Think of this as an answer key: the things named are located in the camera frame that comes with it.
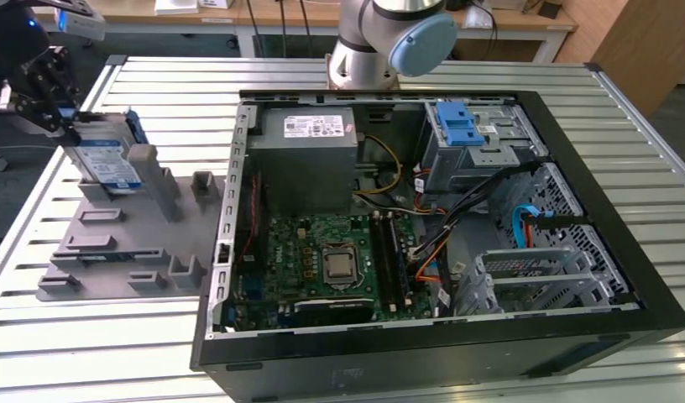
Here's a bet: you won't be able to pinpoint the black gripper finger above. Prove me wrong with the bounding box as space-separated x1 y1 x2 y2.
19 44 79 148
0 86 63 136

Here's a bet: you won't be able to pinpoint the hard disk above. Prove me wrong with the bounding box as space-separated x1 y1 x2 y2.
59 107 149 198

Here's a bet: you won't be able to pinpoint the coloured power wire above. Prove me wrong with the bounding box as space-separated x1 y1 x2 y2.
409 234 453 290

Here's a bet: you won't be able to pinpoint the silver disk bay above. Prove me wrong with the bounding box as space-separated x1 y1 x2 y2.
473 247 623 314

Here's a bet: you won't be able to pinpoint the grey parts rack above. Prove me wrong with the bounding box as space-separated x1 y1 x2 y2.
34 144 226 302

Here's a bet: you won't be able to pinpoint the RAM stick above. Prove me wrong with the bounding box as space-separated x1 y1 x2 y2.
78 254 134 266

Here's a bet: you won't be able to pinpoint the grey power supply unit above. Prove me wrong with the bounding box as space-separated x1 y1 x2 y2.
246 107 359 216

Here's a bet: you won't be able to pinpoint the green motherboard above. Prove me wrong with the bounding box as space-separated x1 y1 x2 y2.
229 212 450 332

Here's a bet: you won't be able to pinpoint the CPU socket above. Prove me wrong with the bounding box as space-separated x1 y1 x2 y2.
318 241 362 290

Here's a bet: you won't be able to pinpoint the silver CPU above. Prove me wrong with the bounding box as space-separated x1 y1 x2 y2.
323 254 355 283

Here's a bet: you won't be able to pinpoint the black graphics card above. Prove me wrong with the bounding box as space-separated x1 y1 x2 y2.
290 296 375 325

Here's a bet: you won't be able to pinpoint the black RAM slot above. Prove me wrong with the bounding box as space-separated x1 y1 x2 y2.
373 212 401 305
387 212 415 305

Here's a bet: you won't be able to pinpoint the blue plastic drive latch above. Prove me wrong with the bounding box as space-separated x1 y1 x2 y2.
434 102 483 148

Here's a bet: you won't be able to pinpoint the silver optical drive cage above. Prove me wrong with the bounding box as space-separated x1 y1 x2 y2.
419 100 549 198

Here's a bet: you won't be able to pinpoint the light wooden desk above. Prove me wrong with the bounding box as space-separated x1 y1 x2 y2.
89 0 578 64

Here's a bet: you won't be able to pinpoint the black open PC case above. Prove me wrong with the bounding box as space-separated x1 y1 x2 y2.
189 88 685 403

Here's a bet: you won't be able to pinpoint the brown wooden cabinet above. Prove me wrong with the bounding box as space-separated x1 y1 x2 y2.
557 0 685 118

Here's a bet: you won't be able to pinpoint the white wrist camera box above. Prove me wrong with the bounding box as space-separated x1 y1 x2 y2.
53 8 106 42

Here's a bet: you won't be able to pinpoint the thin red wire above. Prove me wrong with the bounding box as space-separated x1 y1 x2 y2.
247 171 263 261

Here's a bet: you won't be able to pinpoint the yellow power wires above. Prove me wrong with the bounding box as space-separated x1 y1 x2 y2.
353 133 403 197

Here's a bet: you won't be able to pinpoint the black cable bundle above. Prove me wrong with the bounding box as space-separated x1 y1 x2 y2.
414 161 550 261

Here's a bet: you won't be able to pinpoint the blue data wire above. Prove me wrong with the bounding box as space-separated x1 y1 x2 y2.
509 203 555 253

